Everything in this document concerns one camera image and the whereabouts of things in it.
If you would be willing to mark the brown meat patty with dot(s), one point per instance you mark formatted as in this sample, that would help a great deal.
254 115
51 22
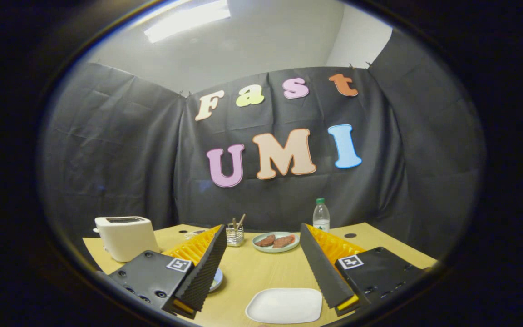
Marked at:
265 240
284 241

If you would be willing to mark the blue round plate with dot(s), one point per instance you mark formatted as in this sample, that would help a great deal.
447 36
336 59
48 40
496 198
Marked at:
217 279

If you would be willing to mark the clear water bottle green cap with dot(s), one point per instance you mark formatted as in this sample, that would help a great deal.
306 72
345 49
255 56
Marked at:
321 218

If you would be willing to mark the white toaster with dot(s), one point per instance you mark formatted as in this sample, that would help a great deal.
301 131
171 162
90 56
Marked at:
125 238

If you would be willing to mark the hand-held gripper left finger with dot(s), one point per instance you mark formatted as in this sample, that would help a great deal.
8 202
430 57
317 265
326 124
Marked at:
207 268

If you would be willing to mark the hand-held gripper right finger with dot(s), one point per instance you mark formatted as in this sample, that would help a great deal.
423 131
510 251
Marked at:
320 268

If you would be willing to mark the white rectangular plate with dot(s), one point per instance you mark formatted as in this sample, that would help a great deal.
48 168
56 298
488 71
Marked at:
284 306

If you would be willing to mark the white divided condiment dish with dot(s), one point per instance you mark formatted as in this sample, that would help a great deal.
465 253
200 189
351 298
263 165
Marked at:
195 234

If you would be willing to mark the pale green round plate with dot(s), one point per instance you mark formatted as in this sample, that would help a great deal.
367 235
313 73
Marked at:
275 250

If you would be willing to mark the black backdrop cloth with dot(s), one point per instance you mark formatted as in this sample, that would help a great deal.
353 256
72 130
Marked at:
107 159

